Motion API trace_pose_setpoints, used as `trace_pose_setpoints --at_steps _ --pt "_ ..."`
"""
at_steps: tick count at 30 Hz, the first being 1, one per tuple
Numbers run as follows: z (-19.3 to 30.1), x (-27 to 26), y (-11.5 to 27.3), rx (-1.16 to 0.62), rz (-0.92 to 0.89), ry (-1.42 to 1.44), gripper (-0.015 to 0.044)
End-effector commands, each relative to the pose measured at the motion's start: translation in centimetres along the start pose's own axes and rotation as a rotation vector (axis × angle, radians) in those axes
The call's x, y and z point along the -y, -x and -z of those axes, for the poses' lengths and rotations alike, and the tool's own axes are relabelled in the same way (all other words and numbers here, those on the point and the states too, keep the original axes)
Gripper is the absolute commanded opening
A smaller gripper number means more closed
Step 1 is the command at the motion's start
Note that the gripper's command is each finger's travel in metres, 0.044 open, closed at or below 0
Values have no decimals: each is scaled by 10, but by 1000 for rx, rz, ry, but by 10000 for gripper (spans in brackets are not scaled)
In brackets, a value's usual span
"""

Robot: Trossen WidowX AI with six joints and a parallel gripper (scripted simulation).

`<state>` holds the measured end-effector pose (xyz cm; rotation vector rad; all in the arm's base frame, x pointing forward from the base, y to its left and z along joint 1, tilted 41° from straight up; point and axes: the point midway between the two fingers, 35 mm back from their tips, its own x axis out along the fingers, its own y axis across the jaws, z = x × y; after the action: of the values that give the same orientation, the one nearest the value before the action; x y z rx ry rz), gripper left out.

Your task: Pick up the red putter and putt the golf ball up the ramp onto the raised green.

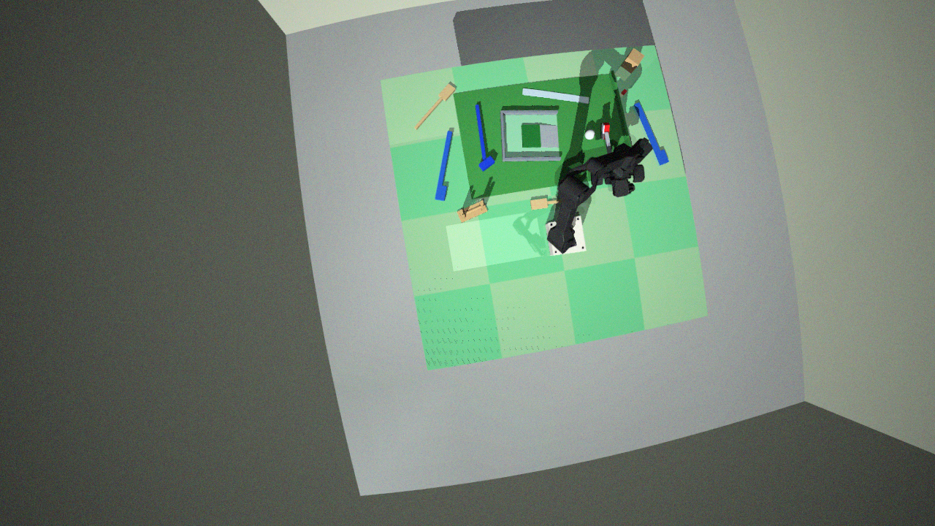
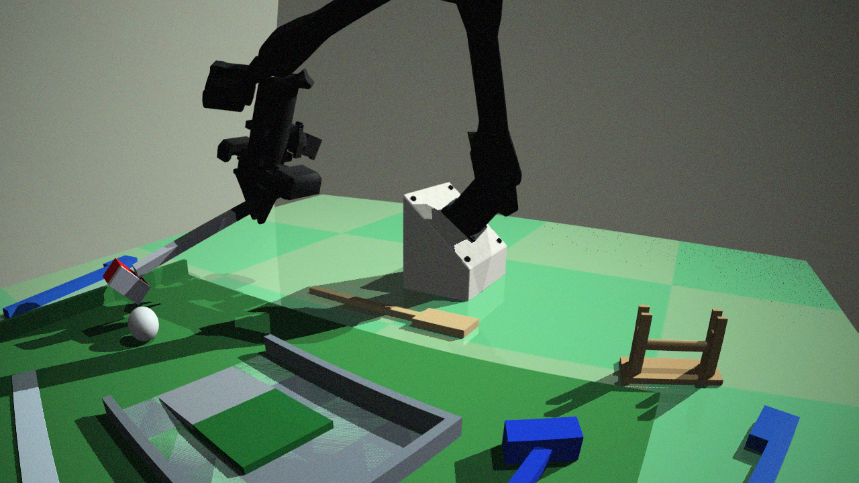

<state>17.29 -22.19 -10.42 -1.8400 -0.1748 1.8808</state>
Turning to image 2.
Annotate white golf ball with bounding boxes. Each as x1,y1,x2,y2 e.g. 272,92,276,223
128,307,159,341

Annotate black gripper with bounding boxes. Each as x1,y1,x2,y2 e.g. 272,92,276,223
217,114,321,224

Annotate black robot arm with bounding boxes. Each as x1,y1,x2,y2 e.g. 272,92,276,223
202,0,522,242

